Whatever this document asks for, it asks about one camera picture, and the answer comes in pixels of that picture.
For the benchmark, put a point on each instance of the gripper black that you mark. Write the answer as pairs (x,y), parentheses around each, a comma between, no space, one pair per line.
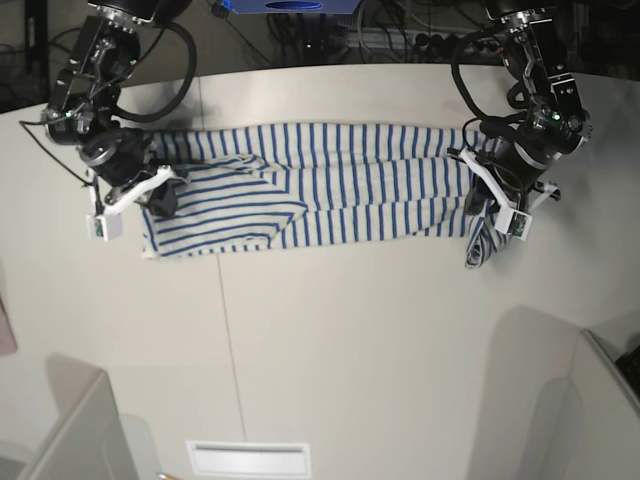
(539,132)
(120,156)

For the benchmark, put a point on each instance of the blue white striped T-shirt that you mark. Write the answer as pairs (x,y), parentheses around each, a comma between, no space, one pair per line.
(295,185)

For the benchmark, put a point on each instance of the grey divider panel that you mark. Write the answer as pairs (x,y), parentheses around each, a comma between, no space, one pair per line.
(585,424)
(87,442)

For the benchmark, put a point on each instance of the black keyboard at right edge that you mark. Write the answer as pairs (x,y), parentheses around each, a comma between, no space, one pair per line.
(629,366)

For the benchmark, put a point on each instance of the blue box at top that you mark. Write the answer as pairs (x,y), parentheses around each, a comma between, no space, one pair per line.
(251,7)

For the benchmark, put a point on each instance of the white label plate on table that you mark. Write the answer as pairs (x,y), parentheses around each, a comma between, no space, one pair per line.
(250,460)

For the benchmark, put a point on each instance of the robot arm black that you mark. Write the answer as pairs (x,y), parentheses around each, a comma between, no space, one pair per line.
(536,58)
(108,50)

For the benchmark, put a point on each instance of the grey divider panel left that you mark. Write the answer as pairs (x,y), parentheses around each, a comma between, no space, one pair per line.
(87,442)

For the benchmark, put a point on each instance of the grey divider panel right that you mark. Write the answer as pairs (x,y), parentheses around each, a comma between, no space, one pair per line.
(585,424)

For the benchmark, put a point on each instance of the white power strip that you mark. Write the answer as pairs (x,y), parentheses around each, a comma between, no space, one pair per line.
(394,40)

